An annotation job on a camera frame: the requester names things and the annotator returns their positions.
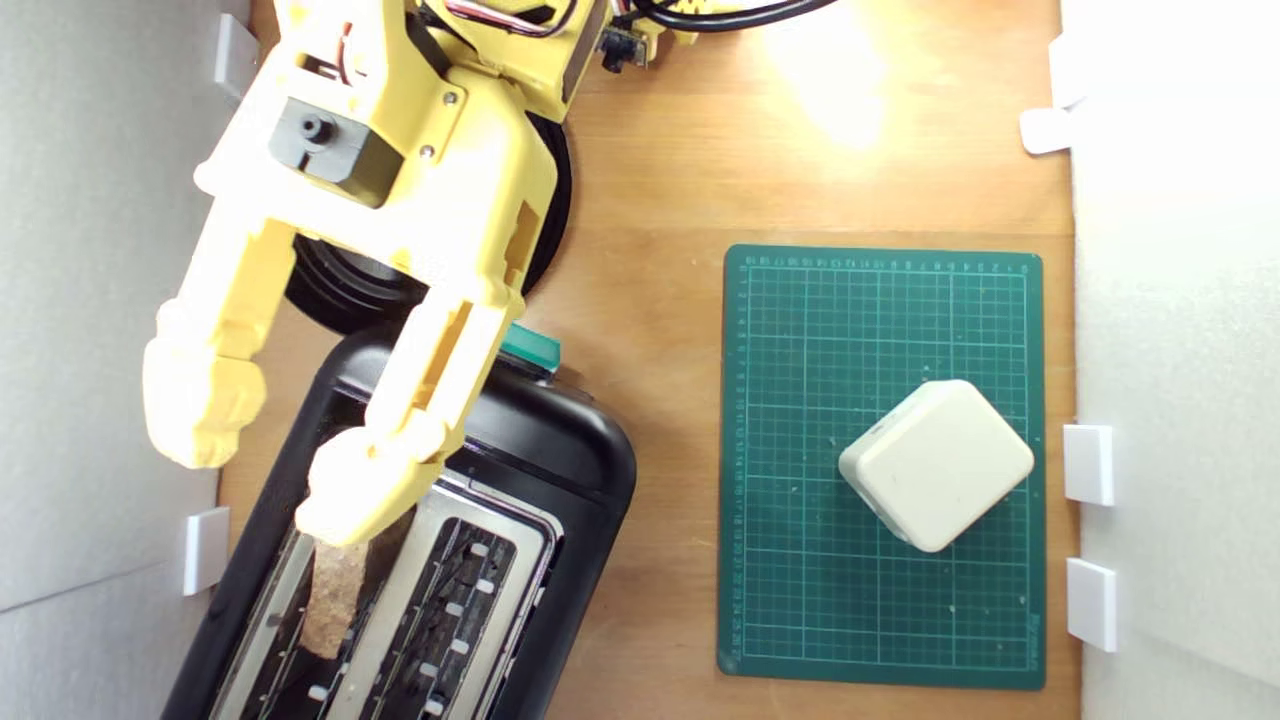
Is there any brown bread slice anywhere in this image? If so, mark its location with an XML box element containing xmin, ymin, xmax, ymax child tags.
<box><xmin>300</xmin><ymin>540</ymin><xmax>369</xmax><ymax>661</ymax></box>

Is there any green toaster lever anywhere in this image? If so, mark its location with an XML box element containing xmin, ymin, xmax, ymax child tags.
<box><xmin>500</xmin><ymin>322</ymin><xmax>563</xmax><ymax>376</ymax></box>

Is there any black two-slot toaster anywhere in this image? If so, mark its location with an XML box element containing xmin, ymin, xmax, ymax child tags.
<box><xmin>160</xmin><ymin>322</ymin><xmax>638</xmax><ymax>720</ymax></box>

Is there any black plate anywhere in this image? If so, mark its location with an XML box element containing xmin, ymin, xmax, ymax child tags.
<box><xmin>283</xmin><ymin>110</ymin><xmax>573</xmax><ymax>338</ymax></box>

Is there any green cutting mat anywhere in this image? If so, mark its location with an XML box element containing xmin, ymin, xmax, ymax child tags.
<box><xmin>717</xmin><ymin>244</ymin><xmax>1047</xmax><ymax>691</ymax></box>

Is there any white block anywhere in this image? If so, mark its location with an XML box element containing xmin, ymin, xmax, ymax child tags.
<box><xmin>838</xmin><ymin>378</ymin><xmax>1036</xmax><ymax>554</ymax></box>

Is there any white wall clip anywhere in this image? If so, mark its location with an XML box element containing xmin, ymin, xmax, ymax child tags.
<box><xmin>1066</xmin><ymin>558</ymin><xmax>1119</xmax><ymax>653</ymax></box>
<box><xmin>1063</xmin><ymin>423</ymin><xmax>1116</xmax><ymax>507</ymax></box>
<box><xmin>1019</xmin><ymin>105</ymin><xmax>1076</xmax><ymax>156</ymax></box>
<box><xmin>212</xmin><ymin>13</ymin><xmax>260</xmax><ymax>106</ymax></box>
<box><xmin>183</xmin><ymin>506</ymin><xmax>232</xmax><ymax>597</ymax></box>

